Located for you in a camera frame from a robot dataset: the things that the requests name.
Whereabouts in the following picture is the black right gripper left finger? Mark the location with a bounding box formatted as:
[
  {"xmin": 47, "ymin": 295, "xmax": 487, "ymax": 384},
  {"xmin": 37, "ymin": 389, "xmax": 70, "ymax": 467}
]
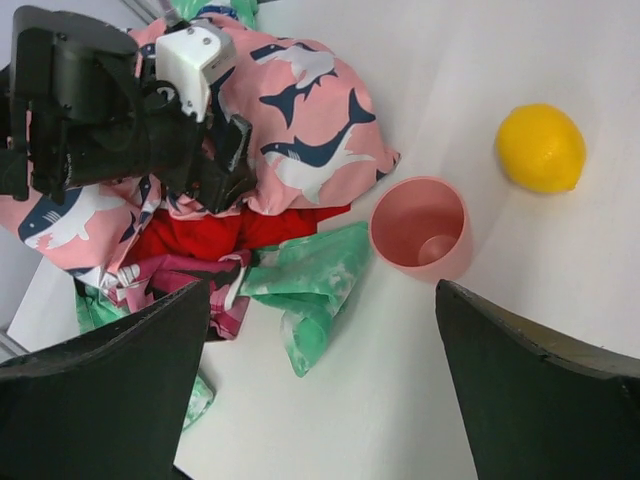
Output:
[{"xmin": 1, "ymin": 282, "xmax": 209, "ymax": 479}]

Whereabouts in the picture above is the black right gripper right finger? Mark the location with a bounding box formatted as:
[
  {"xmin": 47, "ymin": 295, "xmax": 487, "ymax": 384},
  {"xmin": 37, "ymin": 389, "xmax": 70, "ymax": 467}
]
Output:
[{"xmin": 436, "ymin": 280, "xmax": 639, "ymax": 479}]

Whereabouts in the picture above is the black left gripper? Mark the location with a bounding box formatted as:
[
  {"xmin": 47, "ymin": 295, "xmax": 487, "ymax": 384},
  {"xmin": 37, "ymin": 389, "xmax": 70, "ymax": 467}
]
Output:
[{"xmin": 140, "ymin": 57, "xmax": 255, "ymax": 213}]

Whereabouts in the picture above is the red cloth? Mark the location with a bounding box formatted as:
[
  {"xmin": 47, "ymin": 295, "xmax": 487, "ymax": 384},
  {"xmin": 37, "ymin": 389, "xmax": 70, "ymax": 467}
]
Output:
[{"xmin": 126, "ymin": 205, "xmax": 351, "ymax": 263}]

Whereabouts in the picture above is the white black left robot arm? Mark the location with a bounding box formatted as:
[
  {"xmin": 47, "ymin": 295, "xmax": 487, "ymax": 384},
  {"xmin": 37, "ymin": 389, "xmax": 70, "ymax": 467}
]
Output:
[{"xmin": 1, "ymin": 6, "xmax": 255, "ymax": 479}]

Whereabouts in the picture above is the pink shark print cloth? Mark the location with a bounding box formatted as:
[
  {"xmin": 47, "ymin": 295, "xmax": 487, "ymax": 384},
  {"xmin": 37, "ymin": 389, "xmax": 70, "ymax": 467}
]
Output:
[{"xmin": 1, "ymin": 8, "xmax": 398, "ymax": 287}]

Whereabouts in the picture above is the magenta floral print cloth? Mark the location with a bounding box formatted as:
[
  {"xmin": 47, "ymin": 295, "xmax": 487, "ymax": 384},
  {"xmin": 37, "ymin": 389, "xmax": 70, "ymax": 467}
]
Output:
[{"xmin": 107, "ymin": 249, "xmax": 253, "ymax": 343}]

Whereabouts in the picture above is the blue cloth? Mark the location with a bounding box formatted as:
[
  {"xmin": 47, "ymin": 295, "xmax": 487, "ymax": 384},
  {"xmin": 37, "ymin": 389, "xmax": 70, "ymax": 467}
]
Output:
[{"xmin": 196, "ymin": 4, "xmax": 237, "ymax": 19}]

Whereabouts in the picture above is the green white tie-dye cloth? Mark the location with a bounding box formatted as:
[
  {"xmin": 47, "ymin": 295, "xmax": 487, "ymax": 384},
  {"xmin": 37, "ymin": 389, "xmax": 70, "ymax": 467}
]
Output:
[{"xmin": 74, "ymin": 221, "xmax": 374, "ymax": 432}]

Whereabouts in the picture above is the pink plastic cup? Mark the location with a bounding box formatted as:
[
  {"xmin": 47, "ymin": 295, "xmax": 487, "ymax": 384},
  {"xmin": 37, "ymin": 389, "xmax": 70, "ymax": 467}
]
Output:
[{"xmin": 369, "ymin": 176, "xmax": 473, "ymax": 283}]

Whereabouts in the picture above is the yellow lemon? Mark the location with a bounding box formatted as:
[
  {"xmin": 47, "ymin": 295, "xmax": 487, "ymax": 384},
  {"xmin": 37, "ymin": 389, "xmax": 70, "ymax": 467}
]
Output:
[{"xmin": 495, "ymin": 103, "xmax": 587, "ymax": 194}]

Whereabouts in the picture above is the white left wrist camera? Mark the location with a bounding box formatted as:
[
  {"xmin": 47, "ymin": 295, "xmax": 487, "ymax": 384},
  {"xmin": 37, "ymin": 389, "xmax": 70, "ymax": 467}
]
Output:
[{"xmin": 155, "ymin": 19, "xmax": 236, "ymax": 123}]

